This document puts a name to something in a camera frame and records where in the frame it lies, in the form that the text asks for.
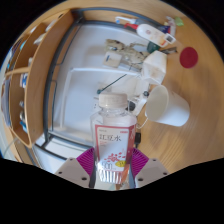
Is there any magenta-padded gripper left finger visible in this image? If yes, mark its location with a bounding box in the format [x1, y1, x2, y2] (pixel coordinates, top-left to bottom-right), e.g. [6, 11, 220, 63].
[54, 147, 98, 190]

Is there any brown tree figure toy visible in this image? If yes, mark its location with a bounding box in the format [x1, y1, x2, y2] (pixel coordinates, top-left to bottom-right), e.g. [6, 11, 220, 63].
[104, 38, 151, 66]

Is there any white pump bottle, red pump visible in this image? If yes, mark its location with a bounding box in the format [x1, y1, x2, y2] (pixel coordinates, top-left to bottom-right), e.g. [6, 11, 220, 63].
[123, 22, 177, 48]

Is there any black plugged-in cable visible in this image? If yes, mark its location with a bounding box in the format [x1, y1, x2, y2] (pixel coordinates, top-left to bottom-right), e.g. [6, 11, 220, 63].
[96, 73, 128, 95]

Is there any grey metal frame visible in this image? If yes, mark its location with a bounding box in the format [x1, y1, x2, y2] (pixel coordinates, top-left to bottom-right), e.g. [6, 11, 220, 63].
[33, 9, 168, 158]

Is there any white cup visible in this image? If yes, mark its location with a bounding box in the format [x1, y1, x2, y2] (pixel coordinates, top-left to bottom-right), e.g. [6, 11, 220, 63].
[144, 85, 191, 128]

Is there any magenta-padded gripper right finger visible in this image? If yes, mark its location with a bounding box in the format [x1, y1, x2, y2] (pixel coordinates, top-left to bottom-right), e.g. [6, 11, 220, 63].
[129, 147, 170, 189]

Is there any clear blue spray bottle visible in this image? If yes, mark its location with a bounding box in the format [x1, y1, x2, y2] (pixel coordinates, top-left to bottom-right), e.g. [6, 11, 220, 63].
[114, 15, 174, 34]

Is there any flat round red coaster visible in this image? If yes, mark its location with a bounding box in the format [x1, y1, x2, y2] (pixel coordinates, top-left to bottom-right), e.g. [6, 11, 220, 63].
[179, 46, 199, 69]

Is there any clear drink bottle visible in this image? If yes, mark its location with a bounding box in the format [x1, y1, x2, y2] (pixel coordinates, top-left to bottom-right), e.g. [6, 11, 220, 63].
[90, 92, 138, 184]

